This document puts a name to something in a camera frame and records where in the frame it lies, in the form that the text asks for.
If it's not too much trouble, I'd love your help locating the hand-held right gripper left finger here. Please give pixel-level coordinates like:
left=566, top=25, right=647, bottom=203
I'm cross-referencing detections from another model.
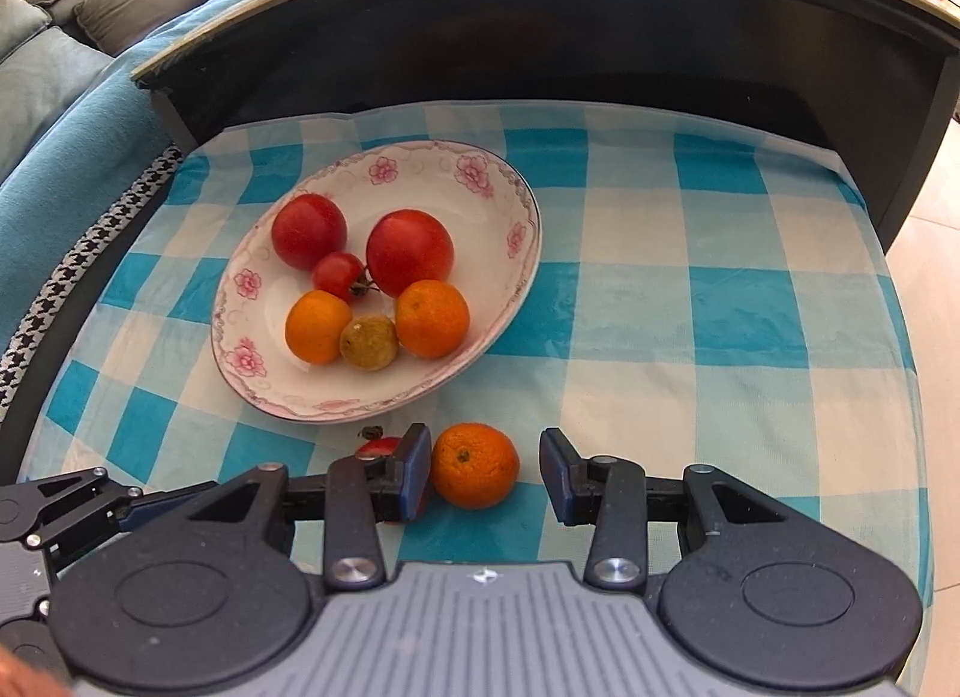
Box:
left=184, top=425, right=432, bottom=591

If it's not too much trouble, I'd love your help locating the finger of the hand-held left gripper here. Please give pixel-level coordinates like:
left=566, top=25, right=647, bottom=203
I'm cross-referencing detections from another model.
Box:
left=0, top=468, right=220, bottom=546
left=46, top=517, right=132, bottom=578

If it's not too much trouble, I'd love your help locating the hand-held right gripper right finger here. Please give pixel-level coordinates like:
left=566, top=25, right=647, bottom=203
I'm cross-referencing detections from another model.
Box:
left=540, top=428, right=796, bottom=591

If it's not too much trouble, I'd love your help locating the red cherry tomato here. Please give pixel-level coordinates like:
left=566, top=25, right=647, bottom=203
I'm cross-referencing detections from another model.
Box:
left=354, top=427, right=430, bottom=518
left=312, top=251, right=376, bottom=303

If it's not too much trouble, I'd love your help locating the orange mandarin with calyx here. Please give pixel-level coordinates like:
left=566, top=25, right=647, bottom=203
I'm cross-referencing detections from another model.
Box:
left=430, top=423, right=521, bottom=510

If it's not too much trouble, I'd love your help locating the brown longan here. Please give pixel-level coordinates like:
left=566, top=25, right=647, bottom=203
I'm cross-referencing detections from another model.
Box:
left=340, top=315, right=399, bottom=372

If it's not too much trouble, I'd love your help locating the textured orange mandarin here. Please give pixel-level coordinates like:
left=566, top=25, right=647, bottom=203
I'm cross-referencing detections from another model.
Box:
left=395, top=279, right=471, bottom=359

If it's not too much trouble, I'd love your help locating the smooth bright orange mandarin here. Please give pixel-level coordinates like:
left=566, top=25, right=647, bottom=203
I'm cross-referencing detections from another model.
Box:
left=285, top=290, right=353, bottom=366

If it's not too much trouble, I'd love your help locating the red yellow nectarine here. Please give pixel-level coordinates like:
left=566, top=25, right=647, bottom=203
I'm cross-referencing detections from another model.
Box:
left=366, top=209, right=456, bottom=299

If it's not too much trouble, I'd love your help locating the dark red nectarine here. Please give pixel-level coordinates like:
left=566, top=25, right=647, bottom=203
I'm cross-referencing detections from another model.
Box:
left=271, top=193, right=349, bottom=272

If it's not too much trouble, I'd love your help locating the white plate with pink flowers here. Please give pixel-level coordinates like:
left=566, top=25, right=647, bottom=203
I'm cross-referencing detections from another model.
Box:
left=212, top=140, right=542, bottom=425

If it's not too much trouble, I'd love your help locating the person's left hand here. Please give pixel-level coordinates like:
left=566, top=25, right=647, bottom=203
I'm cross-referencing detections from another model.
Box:
left=0, top=646, right=70, bottom=697

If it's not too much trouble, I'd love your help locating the blue white checked tablecloth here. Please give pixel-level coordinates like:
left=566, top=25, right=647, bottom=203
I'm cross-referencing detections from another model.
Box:
left=19, top=100, right=935, bottom=675

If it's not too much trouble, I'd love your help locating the grey sofa with blue blanket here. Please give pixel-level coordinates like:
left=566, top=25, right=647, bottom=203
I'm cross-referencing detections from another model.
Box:
left=0, top=0, right=290, bottom=255

